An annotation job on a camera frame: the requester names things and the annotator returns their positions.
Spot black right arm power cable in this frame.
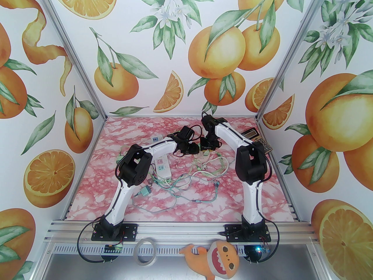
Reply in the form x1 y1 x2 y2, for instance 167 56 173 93
248 220 279 264

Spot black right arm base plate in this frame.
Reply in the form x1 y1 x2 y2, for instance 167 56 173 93
225 224 271 242

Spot thin teal cable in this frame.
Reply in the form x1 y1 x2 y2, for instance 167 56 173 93
172 181 219 212

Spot orange shark plush toy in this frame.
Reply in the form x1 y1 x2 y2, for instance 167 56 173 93
179 239 240 280

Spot grey metal tray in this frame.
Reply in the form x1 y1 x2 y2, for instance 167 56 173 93
35 253 324 280

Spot aluminium back frame rail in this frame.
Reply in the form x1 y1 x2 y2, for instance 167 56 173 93
103 115 260 119

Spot aluminium right frame post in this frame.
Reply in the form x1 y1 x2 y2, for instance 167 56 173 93
256 0 333 119

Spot aluminium front frame rail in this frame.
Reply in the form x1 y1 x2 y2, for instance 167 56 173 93
44 220 321 246

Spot aluminium left frame post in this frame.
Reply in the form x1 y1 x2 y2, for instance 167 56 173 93
35 0 107 122

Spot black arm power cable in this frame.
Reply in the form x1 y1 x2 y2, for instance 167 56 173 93
248 220 279 264
76 223 123 264

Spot green white cable tangle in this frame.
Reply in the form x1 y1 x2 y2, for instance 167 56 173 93
147 152 231 197

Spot black gold calculator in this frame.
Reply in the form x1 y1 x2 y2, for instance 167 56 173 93
243 129 274 154

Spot perforated metal cable duct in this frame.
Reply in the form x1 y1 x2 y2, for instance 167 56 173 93
51 244 315 255

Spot white socket cord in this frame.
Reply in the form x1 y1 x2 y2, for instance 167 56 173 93
214 152 234 176

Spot long white power strip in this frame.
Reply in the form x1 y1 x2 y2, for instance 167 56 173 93
150 136 173 178

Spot round white power socket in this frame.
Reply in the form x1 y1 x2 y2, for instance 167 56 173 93
193 150 211 163

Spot grey plug cable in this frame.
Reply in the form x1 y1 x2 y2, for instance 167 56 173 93
132 192 177 214

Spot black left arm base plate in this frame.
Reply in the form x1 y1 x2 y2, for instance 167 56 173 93
91 223 138 241

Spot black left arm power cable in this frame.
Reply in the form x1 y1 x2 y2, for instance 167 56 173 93
76 223 123 264

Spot aluminium frame post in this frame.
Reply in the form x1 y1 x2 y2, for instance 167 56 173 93
35 0 107 122
256 0 333 119

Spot clear tape roll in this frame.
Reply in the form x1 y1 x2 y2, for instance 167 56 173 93
135 238 158 266

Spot pink marble pattern mat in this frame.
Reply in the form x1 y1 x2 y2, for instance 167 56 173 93
63 116 299 222

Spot aluminium frame rail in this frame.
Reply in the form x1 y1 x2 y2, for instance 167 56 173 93
44 220 321 246
103 115 260 119

